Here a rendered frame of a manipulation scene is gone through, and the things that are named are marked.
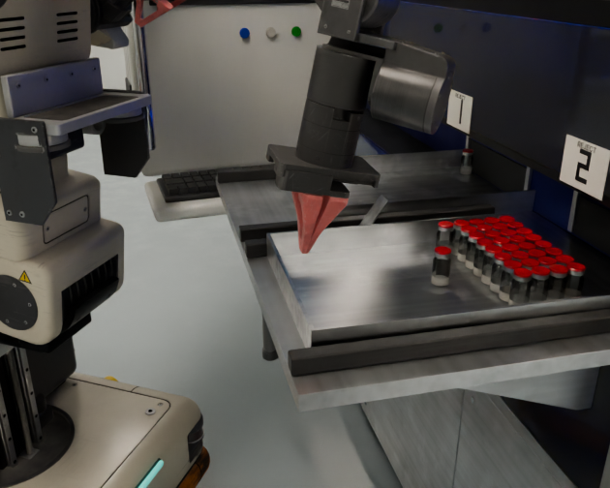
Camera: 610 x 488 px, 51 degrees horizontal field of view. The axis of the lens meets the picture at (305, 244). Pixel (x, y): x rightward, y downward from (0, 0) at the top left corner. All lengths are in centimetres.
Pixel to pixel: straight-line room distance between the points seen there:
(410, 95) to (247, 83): 97
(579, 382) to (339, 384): 36
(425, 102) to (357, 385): 27
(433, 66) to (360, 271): 34
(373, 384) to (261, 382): 154
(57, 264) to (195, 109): 54
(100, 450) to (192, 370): 77
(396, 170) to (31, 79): 66
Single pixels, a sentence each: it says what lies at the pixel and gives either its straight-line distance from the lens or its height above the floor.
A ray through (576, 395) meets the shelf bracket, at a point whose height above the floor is 75.
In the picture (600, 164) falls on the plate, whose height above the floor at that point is 103.
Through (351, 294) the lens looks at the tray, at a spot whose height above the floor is 88.
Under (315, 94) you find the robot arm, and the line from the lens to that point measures 61.
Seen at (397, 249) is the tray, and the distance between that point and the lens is 91.
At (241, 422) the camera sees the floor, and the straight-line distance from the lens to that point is 200.
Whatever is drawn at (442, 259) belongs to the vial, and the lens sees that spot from 80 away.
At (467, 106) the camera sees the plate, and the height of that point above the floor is 103.
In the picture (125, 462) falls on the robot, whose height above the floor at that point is 28.
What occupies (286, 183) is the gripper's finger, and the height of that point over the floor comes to 106.
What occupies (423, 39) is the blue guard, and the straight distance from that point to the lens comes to 129.
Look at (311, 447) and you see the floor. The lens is 191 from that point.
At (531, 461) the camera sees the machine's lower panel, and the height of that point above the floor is 56.
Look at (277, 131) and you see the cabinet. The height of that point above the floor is 89.
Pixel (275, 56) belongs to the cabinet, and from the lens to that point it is 153.
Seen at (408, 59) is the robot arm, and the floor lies 117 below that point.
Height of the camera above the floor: 124
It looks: 23 degrees down
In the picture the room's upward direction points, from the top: straight up
